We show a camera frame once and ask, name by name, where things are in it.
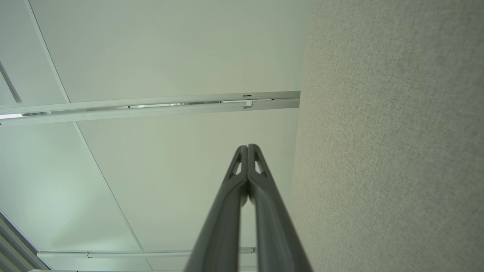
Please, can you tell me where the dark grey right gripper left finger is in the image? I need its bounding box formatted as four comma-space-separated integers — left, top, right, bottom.
184, 145, 248, 272

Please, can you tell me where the white ceiling track rail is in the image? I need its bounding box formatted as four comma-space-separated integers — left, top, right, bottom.
37, 247, 256, 260
0, 91, 301, 127

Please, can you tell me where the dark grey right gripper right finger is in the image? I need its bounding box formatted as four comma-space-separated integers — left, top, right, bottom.
248, 144, 313, 272

